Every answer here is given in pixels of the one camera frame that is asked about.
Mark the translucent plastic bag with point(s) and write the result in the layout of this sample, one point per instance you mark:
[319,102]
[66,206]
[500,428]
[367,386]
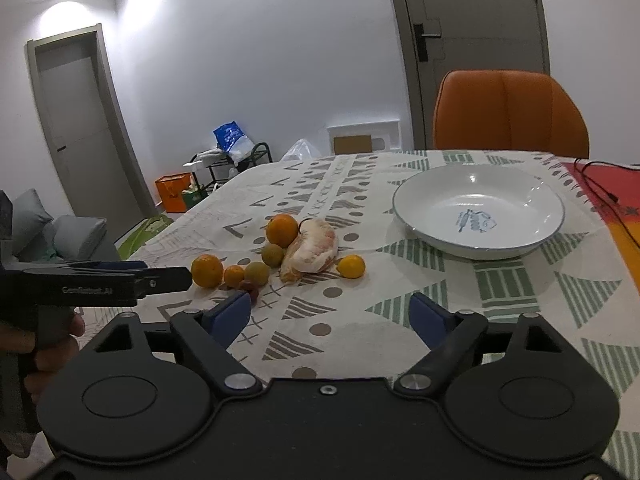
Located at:
[301,150]

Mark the black door lock handle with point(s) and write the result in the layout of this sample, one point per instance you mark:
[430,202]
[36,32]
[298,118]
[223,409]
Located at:
[420,39]

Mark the green round fruit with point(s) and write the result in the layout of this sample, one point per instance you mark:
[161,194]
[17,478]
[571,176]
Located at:
[258,273]
[272,255]

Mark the peeled pomelo segment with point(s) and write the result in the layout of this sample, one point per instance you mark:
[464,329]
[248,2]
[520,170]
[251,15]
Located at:
[313,250]

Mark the orange at left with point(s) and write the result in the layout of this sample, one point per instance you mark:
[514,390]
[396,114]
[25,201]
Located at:
[207,271]

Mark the orange leather chair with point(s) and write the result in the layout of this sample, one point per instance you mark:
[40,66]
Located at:
[510,110]

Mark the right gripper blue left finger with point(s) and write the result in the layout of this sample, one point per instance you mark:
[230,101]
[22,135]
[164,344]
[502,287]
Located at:
[202,342]

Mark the patterned white tablecloth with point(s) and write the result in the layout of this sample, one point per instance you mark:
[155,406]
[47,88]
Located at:
[325,326]

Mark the white foam packaging with cardboard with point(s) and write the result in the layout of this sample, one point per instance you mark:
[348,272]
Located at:
[368,137]

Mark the small dark red fruit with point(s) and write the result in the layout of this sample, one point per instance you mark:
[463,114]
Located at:
[251,289]

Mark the grey sofa cushion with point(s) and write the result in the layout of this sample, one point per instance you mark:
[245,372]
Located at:
[38,237]

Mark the small orange mandarin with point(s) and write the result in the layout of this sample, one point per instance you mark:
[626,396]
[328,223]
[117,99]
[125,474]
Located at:
[233,276]

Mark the person's left hand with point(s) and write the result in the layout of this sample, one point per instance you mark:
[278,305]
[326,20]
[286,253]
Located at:
[48,361]

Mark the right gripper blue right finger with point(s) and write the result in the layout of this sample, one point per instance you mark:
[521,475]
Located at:
[454,343]

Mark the red orange printed mat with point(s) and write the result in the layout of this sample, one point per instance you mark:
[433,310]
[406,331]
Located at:
[612,191]

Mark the small yellow mandarin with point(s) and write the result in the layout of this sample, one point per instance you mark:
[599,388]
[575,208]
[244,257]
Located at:
[352,267]

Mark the large orange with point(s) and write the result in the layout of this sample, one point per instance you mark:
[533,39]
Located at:
[282,230]

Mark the blue plastic bag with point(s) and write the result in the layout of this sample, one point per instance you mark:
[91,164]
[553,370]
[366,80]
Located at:
[233,141]

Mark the white enamel plate blue rim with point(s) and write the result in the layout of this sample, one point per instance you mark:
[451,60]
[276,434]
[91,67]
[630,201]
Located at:
[479,212]

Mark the grey interior door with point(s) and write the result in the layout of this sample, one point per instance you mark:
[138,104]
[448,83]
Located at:
[85,131]

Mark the black metal rack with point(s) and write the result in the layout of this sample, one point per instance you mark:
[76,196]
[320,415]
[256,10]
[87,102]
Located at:
[212,168]

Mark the grey entrance door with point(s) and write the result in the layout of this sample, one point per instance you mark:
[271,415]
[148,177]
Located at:
[476,35]

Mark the orange shopping bag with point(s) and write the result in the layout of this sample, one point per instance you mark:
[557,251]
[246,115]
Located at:
[170,189]

